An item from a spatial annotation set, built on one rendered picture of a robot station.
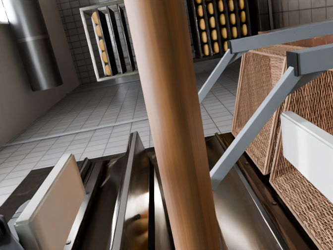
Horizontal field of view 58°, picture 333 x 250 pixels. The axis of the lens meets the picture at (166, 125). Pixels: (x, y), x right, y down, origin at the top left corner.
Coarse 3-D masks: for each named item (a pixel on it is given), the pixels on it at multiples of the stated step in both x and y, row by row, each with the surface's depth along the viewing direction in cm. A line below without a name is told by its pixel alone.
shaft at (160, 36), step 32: (128, 0) 14; (160, 0) 14; (160, 32) 14; (160, 64) 15; (192, 64) 16; (160, 96) 15; (192, 96) 16; (160, 128) 16; (192, 128) 16; (160, 160) 17; (192, 160) 17; (192, 192) 17; (192, 224) 18
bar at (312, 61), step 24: (312, 24) 101; (240, 48) 100; (312, 48) 55; (216, 72) 103; (288, 72) 56; (312, 72) 54; (264, 120) 58; (240, 144) 59; (216, 168) 61; (216, 216) 52
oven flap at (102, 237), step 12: (108, 168) 174; (120, 168) 163; (108, 180) 157; (96, 192) 151; (108, 192) 143; (96, 204) 139; (108, 204) 132; (96, 216) 128; (108, 216) 122; (84, 228) 124; (96, 228) 119; (108, 228) 114; (84, 240) 116; (96, 240) 111
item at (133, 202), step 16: (128, 160) 137; (144, 160) 162; (128, 176) 121; (144, 176) 147; (128, 192) 109; (144, 192) 134; (128, 208) 102; (144, 208) 124; (128, 224) 96; (144, 224) 115; (128, 240) 90; (144, 240) 107
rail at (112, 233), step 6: (132, 132) 173; (126, 156) 142; (126, 162) 135; (126, 168) 130; (120, 180) 121; (120, 186) 116; (120, 192) 111; (120, 198) 107; (114, 210) 101; (114, 216) 97; (114, 222) 94; (114, 228) 91; (114, 234) 88; (108, 240) 87; (108, 246) 84
